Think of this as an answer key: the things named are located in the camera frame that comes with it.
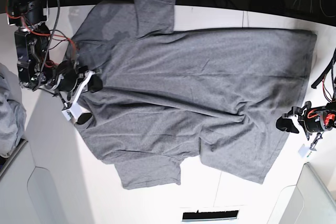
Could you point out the white bin right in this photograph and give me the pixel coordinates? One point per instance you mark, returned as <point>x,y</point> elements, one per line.
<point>308,201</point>

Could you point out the white bin left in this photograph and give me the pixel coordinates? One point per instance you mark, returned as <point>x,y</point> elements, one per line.
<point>28,192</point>

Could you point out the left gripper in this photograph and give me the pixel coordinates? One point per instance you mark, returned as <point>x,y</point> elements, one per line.
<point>313,120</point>

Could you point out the grey t-shirt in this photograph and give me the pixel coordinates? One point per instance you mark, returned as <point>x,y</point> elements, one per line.
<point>168,95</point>

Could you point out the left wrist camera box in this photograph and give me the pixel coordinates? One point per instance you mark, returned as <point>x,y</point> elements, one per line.
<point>304,151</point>

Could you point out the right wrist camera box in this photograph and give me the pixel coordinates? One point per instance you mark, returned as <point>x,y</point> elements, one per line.
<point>74,111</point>

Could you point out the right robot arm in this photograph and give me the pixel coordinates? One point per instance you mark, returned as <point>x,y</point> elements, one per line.
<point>36,70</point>

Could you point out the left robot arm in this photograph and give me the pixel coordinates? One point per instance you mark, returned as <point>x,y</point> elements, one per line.
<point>321,80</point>

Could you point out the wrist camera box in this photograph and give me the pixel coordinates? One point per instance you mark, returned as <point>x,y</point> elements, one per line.
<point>304,151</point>
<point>74,111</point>

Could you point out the white bin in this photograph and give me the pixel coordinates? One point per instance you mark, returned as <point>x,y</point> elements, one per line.
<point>308,201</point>
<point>28,192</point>

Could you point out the grey clothes pile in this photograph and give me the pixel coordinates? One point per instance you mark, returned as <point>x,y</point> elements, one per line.
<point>13,113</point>

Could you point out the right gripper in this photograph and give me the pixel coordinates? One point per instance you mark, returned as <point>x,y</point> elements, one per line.
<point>73,80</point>

